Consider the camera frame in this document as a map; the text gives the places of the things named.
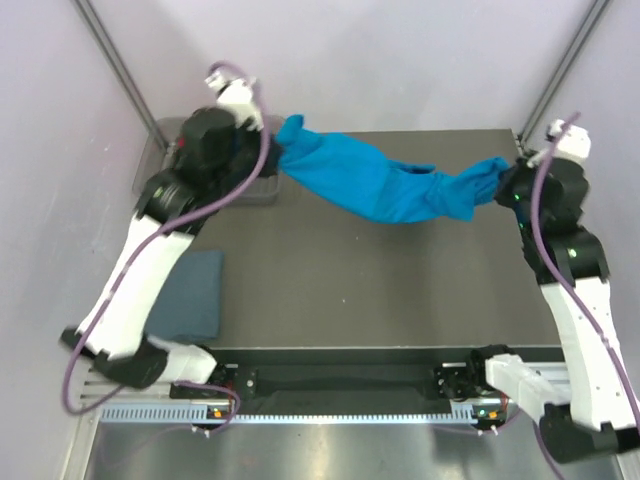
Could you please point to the left corner aluminium post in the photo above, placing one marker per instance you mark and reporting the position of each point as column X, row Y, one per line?
column 109, row 50

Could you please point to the clear grey plastic bin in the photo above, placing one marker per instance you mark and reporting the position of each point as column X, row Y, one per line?
column 263, row 191

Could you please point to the right corner aluminium post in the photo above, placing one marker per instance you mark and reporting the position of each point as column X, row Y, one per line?
column 577, row 43

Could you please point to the folded dark blue t-shirt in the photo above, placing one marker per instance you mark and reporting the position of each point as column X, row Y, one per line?
column 188, row 307

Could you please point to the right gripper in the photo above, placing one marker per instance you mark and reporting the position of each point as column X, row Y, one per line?
column 519, row 168

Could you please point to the corner aluminium post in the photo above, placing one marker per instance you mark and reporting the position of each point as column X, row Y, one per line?
column 109, row 50
column 577, row 43

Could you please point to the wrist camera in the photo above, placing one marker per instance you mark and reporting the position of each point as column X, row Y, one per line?
column 237, row 96
column 573, row 145

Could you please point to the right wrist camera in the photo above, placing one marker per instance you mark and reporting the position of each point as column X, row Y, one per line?
column 573, row 145

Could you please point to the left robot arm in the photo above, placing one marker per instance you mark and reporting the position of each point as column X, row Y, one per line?
column 217, row 153

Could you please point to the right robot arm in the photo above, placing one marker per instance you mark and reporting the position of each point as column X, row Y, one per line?
column 599, row 414

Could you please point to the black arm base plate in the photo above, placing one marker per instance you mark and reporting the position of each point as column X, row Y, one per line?
column 429, row 381

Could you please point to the aluminium rail frame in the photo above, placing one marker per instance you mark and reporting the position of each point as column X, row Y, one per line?
column 95, row 385

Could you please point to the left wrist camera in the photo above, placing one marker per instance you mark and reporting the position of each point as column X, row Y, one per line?
column 237, row 96

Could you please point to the bright blue t-shirt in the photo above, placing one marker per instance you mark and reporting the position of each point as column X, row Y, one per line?
column 362, row 180

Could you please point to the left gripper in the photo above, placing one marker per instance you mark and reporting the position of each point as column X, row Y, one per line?
column 270, row 168

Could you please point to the slotted cable duct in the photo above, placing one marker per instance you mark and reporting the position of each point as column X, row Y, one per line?
column 203, row 414

